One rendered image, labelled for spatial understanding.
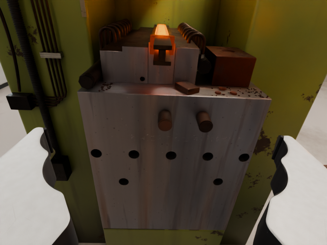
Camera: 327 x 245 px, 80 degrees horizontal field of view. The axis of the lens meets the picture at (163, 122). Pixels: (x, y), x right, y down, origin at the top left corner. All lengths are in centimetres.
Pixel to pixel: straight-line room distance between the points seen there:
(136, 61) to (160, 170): 26
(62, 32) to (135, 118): 31
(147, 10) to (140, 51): 48
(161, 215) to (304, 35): 62
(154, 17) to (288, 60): 52
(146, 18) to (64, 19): 38
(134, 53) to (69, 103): 32
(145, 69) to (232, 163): 30
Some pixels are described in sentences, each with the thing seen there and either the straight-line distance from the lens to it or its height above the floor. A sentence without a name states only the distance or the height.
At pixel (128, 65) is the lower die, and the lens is 43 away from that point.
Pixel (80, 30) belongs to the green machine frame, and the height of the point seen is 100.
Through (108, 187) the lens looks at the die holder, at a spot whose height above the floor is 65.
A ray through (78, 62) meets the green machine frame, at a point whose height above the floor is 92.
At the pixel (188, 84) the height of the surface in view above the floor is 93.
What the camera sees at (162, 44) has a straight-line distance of 32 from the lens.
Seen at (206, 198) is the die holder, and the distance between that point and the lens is 58.
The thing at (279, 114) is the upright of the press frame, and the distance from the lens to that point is 74.
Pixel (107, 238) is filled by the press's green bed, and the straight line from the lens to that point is 75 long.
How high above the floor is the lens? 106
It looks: 31 degrees down
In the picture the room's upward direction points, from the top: 3 degrees clockwise
